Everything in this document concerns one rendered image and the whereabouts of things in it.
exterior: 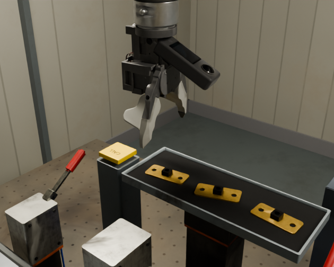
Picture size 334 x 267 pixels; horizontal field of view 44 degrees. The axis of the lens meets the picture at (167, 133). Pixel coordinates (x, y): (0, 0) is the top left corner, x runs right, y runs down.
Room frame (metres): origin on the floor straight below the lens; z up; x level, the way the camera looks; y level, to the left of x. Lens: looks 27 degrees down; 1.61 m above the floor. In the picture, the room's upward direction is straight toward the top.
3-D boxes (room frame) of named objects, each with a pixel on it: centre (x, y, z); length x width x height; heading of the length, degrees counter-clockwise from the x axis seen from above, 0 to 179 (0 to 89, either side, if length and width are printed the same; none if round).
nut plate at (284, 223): (0.56, -0.19, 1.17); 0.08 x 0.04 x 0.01; 47
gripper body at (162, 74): (0.71, 0.02, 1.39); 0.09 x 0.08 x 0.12; 60
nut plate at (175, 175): (0.70, 0.00, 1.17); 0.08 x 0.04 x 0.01; 60
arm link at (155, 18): (0.71, 0.02, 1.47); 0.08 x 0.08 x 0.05
